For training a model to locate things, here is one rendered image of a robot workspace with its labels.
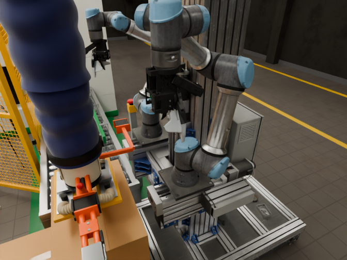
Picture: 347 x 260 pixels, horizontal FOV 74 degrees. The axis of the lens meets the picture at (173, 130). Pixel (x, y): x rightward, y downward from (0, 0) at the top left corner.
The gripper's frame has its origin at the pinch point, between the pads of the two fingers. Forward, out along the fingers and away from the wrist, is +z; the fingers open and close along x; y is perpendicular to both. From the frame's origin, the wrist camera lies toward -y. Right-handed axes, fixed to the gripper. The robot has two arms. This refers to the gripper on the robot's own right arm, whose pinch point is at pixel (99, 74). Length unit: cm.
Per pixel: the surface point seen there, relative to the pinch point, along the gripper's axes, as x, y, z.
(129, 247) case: -73, 35, 55
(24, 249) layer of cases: -61, -38, 91
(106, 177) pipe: -51, 19, 35
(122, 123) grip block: -15.4, 16.7, 24.5
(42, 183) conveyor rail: -13, -56, 86
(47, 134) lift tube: -62, 4, 4
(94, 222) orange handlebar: -83, 28, 26
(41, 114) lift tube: -62, 4, -5
